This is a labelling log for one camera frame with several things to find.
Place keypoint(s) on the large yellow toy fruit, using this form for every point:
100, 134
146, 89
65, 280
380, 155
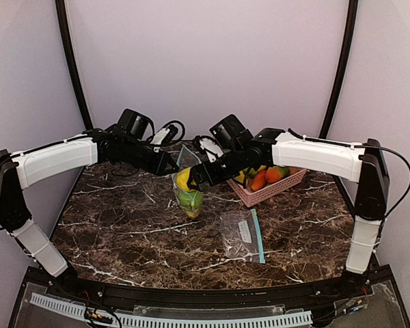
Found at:
181, 181

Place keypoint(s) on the white slotted cable duct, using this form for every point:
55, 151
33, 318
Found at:
146, 316

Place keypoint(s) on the black right corner frame post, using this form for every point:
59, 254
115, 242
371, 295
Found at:
338, 81

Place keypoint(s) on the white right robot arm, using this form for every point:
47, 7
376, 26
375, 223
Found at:
361, 163

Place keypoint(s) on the small yellow toy lemon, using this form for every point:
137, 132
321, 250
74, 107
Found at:
193, 213

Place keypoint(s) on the black corner frame post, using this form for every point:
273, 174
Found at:
338, 81
66, 39

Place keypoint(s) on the green orange toy mango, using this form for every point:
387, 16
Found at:
276, 173

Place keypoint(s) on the black front frame rail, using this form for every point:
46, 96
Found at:
308, 295

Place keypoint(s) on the black left corner frame post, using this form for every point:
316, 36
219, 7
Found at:
66, 39

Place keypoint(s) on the yellow toy banana piece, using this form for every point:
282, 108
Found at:
242, 177

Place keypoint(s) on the pink perforated plastic basket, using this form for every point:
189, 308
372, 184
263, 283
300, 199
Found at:
251, 198

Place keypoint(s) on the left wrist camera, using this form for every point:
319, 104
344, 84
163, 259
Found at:
170, 134

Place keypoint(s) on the red orange toy mango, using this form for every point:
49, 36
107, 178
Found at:
259, 181

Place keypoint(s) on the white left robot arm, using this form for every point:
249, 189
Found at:
24, 175

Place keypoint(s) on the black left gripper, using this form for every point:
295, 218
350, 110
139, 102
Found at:
162, 163

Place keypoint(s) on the clear zip bag on table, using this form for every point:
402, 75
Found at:
241, 236

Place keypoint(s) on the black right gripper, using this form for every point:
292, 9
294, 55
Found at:
203, 174

